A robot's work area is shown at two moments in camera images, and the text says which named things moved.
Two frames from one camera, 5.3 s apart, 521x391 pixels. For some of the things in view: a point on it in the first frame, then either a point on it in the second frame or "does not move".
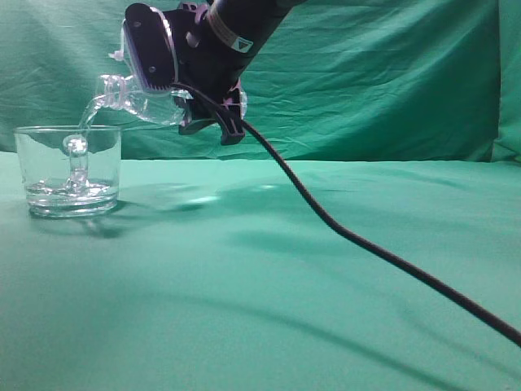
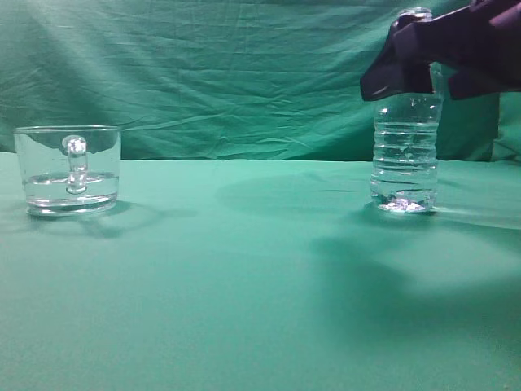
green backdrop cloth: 366,80 does not move
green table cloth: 216,273 does not move
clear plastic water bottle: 118,94 -> 406,141
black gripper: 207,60 -> 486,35
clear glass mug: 70,170 does not move
